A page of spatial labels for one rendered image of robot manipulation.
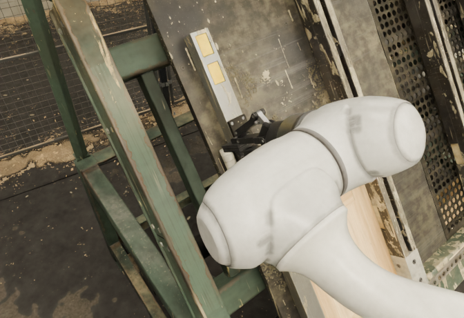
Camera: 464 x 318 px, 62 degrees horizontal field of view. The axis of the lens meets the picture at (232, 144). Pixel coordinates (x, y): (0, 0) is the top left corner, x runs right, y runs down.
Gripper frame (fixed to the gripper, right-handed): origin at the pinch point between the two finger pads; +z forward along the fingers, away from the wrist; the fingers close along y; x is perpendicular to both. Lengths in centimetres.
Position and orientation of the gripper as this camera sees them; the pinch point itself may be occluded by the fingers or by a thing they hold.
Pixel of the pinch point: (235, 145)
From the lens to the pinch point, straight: 79.8
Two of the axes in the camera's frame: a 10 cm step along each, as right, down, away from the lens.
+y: 3.8, 9.1, 1.6
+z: -4.7, 0.4, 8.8
